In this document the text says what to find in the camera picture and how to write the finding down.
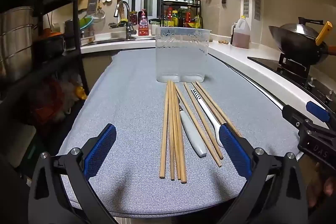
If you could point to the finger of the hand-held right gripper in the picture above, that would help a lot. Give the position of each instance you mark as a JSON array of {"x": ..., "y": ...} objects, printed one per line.
[
  {"x": 317, "y": 111},
  {"x": 294, "y": 116}
]

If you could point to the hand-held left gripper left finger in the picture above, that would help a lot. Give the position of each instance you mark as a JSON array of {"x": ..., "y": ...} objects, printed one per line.
[{"x": 101, "y": 150}]

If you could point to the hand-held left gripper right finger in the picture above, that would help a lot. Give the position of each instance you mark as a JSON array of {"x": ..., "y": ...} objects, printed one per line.
[{"x": 235, "y": 150}]

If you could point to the clear plastic utensil holder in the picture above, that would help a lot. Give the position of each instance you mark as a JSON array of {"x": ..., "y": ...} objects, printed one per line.
[{"x": 181, "y": 56}]

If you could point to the person's right hand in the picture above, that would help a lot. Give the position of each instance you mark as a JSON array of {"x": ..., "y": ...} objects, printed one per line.
[{"x": 325, "y": 184}]

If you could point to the black stove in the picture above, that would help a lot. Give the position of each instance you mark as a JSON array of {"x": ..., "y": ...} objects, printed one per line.
[{"x": 283, "y": 66}]

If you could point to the yellow crumpled packet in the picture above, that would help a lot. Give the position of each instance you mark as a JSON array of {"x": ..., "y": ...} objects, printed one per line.
[{"x": 81, "y": 92}]

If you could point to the black wok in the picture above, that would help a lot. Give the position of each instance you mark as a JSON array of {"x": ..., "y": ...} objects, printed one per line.
[{"x": 296, "y": 48}]

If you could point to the pile of plastic bags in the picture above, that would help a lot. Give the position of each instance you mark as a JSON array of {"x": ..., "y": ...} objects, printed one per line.
[{"x": 52, "y": 100}]

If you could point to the steel wok lid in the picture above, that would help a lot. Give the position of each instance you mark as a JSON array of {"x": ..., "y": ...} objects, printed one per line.
[{"x": 299, "y": 29}]

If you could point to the plastic oil jug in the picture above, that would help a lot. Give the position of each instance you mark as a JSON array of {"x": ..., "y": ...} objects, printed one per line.
[{"x": 240, "y": 37}]

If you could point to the ginger pieces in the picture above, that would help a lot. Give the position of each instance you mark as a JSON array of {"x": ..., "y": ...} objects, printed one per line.
[{"x": 223, "y": 42}]

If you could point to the steel sink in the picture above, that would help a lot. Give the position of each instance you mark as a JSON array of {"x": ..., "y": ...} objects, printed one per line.
[{"x": 110, "y": 40}]

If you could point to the steel basin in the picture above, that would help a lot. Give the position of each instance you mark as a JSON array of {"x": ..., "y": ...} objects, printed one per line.
[{"x": 87, "y": 34}]

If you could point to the black pot with orange lid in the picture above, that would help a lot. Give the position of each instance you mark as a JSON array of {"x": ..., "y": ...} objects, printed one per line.
[{"x": 50, "y": 43}]

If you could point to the dark grey canister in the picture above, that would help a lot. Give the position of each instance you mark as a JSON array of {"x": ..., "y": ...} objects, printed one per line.
[{"x": 71, "y": 33}]

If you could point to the black storage rack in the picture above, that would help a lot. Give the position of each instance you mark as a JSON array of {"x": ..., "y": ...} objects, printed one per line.
[{"x": 77, "y": 29}]

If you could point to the chrome faucet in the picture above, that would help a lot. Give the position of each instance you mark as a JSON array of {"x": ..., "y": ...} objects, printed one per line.
[{"x": 127, "y": 27}]

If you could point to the green colander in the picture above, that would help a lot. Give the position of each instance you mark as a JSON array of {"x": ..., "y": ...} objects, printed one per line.
[{"x": 86, "y": 23}]

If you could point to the red soap bottle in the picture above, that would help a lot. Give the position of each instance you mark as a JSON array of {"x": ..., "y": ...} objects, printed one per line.
[{"x": 143, "y": 24}]

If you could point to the white jar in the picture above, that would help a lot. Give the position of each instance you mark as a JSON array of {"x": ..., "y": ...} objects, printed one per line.
[{"x": 154, "y": 28}]

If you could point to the red jar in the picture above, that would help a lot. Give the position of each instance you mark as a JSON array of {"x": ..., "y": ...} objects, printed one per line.
[{"x": 133, "y": 18}]

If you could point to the steel stockpot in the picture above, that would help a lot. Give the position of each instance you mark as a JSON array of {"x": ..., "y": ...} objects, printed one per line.
[{"x": 15, "y": 43}]

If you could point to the bundle of thin sticks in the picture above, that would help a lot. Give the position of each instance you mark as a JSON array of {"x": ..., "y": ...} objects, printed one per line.
[{"x": 121, "y": 12}]

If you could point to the row of condiment bottles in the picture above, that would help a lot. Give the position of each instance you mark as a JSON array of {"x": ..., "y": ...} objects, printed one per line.
[{"x": 183, "y": 19}]

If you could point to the steel grater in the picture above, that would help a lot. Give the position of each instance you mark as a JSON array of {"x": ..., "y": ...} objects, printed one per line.
[{"x": 91, "y": 3}]

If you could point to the black spice rack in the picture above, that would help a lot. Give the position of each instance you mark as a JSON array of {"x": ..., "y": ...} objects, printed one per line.
[{"x": 162, "y": 14}]

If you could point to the wall vent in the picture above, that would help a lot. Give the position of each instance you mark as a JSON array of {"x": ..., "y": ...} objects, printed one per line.
[
  {"x": 246, "y": 1},
  {"x": 257, "y": 3}
]

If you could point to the white wall socket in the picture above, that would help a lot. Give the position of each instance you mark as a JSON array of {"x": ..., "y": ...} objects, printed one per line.
[{"x": 55, "y": 26}]

